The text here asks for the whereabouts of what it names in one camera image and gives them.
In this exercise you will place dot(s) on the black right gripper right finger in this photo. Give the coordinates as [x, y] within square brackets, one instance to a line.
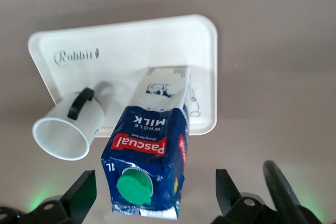
[231, 200]

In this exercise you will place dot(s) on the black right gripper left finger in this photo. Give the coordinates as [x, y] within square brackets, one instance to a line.
[76, 200]

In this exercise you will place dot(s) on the white smiley face cup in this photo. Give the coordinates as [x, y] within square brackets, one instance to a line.
[78, 121]

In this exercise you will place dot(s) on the blue white milk carton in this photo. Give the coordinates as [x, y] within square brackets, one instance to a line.
[149, 140]

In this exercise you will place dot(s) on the cream rabbit print tray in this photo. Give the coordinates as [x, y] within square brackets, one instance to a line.
[126, 51]

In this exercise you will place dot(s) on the brown table cover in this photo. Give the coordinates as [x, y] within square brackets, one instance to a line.
[262, 64]

